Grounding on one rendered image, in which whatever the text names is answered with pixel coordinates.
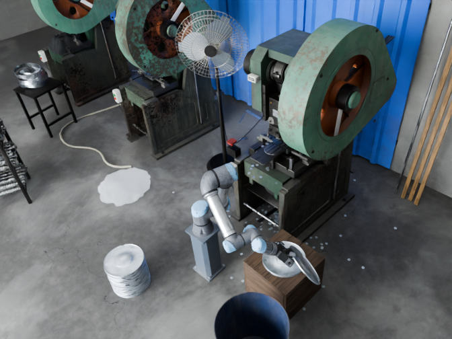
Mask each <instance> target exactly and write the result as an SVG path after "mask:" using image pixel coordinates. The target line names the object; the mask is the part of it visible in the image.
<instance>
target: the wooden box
mask: <svg viewBox="0 0 452 339"><path fill-rule="evenodd" d="M268 241H271V242H274V243H275V242H277V241H289V242H292V243H295V244H296V245H298V246H299V247H300V248H301V249H302V250H303V251H304V252H305V257H306V258H307V259H308V260H309V262H310V263H311V265H312V266H313V267H314V269H315V271H316V272H317V275H318V276H319V279H320V281H319V282H320V285H317V284H315V283H313V282H312V281H311V280H309V279H308V278H307V276H306V274H305V273H303V272H302V271H301V272H300V273H299V274H298V275H296V276H292V277H288V278H283V277H278V276H275V275H273V274H271V273H270V272H269V271H267V269H266V268H265V267H264V265H263V261H262V255H263V254H262V253H258V252H254V253H253V254H252V255H250V256H249V257H248V258H246V259H245V260H244V261H243V267H244V276H245V286H246V291H247V292H258V293H264V294H266V295H269V296H271V297H272V298H274V299H276V300H277V301H278V302H279V303H280V304H281V305H282V306H283V308H284V309H285V311H286V313H287V315H288V317H289V320H290V319H291V318H292V317H293V316H294V315H295V314H296V313H297V312H298V311H299V310H300V309H301V308H302V307H303V306H304V305H305V304H306V303H307V302H308V301H309V300H310V299H311V298H312V297H313V296H314V295H315V294H316V293H317V292H318V291H319V290H320V289H321V288H322V278H323V273H324V263H325V258H324V257H323V256H321V255H320V254H319V253H317V252H316V251H314V250H313V249H311V248H310V247H308V246H307V245H305V244H304V243H303V242H301V241H299V240H298V239H297V238H295V237H293V236H292V235H291V234H290V233H288V232H286V231H285V230H284V229H281V230H280V231H279V232H278V233H277V234H276V235H274V236H273V237H272V238H271V239H269V240H268Z"/></svg>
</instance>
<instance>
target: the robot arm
mask: <svg viewBox="0 0 452 339"><path fill-rule="evenodd" d="M236 180H238V174H237V171H236V169H235V168H234V166H233V165H232V164H231V163H227V164H225V165H222V166H220V167H217V168H215V169H212V170H209V171H207V172H206V173H205V174H204V176H203V177H202V180H201V183H200V189H201V193H202V196H203V198H205V199H206V201H205V200H198V201H196V202H195V203H194V204H193V205H192V217H193V221H194V222H193V226H192V231H193V233H194V234H195V235H196V236H198V237H206V236H208V235H210V234H211V233H212V232H213V230H214V226H213V223H212V221H211V220H210V218H211V217H215V220H216V222H217V224H218V226H219V228H220V230H221V233H222V234H223V237H224V238H225V241H224V242H223V246H224V248H225V251H226V252H227V253H231V252H234V251H236V250H238V249H240V248H242V247H244V246H246V245H248V244H250V243H251V244H252V249H253V250H254V251H255V252H258V253H262V254H267V255H270V256H276V257H277V258H278V259H279V260H281V261H282V262H283V263H285V264H286V265H287V266H288V267H289V268H290V267H291V266H292V265H293V264H294V263H295V261H294V260H293V256H294V257H295V256H296V255H295V252H294V251H293V250H292V249H291V248H287V249H286V248H285V247H284V246H283V245H284V243H283V242H281V241H277V242H276V243H274V242H271V241H266V240H265V239H264V238H263V236H262V235H261V234H260V232H259V231H258V230H257V229H256V228H255V227H254V226H253V225H248V226H246V227H245V228H244V230H243V233H240V234H238V235H237V234H236V232H235V229H234V227H233V225H232V223H231V221H230V219H229V216H228V214H227V212H226V211H228V210H229V209H230V207H231V204H230V200H229V198H228V196H227V194H228V191H229V188H230V187H231V186H232V184H233V182H234V181H236ZM277 243H279V244H277ZM288 255H289V256H288Z"/></svg>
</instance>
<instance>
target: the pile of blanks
mask: <svg viewBox="0 0 452 339"><path fill-rule="evenodd" d="M143 256H144V255H143ZM104 271H105V270H104ZM105 273H106V274H107V276H108V280H109V281H110V284H111V285H112V288H113V290H114V292H115V293H116V294H117V295H118V296H120V297H123V298H132V297H136V296H138V295H140V294H141V293H142V292H144V291H145V290H146V289H147V287H148V286H149V284H150V282H151V275H150V273H149V268H148V265H147V262H146V260H145V256H144V259H143V263H142V264H141V266H140V267H139V269H138V270H136V271H135V272H134V273H132V274H130V275H128V276H123V277H115V276H111V275H109V274H108V273H107V272H106V271H105Z"/></svg>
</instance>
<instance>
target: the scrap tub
mask: <svg viewBox="0 0 452 339"><path fill-rule="evenodd" d="M214 333H215V338H216V339H289V334H290V321H289V317H288V315H287V313H286V311H285V309H284V308H283V306H282V305H281V304H280V303H279V302H278V301H277V300H276V299H274V298H272V297H271V296H269V295H266V294H264V293H258V292H246V293H240V294H238V295H235V296H233V297H231V298H230V299H228V300H227V301H226V302H224V304H222V306H221V307H220V309H219V310H218V312H217V314H216V317H215V322H214Z"/></svg>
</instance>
